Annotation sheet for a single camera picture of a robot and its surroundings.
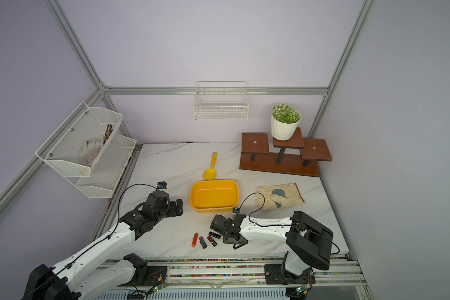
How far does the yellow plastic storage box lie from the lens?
912 millimetres

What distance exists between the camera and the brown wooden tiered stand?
0.93 meters

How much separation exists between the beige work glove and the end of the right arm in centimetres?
30

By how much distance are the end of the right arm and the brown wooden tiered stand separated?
16.7 inches

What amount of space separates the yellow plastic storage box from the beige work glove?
0.43 ft

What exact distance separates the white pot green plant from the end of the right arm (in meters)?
0.46

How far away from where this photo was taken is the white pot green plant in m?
0.84

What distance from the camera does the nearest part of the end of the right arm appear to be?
0.59 meters
